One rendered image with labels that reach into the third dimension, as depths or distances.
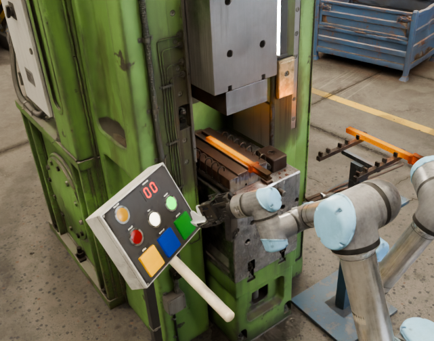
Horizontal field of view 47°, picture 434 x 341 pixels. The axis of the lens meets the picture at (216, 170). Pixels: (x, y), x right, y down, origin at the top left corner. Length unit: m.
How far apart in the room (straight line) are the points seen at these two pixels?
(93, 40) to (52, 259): 1.67
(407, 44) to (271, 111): 3.45
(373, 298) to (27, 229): 2.79
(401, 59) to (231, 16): 4.01
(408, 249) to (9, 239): 2.70
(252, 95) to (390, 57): 3.86
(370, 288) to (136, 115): 1.02
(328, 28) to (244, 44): 4.15
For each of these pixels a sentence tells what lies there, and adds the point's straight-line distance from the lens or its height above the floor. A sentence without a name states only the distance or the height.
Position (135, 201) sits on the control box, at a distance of 1.64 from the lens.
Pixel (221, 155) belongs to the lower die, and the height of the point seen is 0.99.
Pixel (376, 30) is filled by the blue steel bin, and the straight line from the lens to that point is 5.69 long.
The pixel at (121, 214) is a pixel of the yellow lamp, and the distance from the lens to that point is 1.59.
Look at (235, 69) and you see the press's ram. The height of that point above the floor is 1.44.
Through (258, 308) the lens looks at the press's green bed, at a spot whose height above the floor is 0.16.
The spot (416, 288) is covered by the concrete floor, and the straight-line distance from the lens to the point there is 3.07.
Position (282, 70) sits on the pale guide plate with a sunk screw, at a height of 1.31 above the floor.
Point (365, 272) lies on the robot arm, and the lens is 1.23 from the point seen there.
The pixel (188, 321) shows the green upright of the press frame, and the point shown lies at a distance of 2.59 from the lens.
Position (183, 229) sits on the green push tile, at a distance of 1.75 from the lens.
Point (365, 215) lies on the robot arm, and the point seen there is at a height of 1.40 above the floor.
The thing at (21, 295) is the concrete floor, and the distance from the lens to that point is 3.19.
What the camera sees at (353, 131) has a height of 0.98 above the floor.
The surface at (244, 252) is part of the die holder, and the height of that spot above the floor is 0.62.
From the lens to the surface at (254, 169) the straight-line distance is 2.07.
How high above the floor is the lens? 2.10
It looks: 32 degrees down
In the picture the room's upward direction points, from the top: 3 degrees counter-clockwise
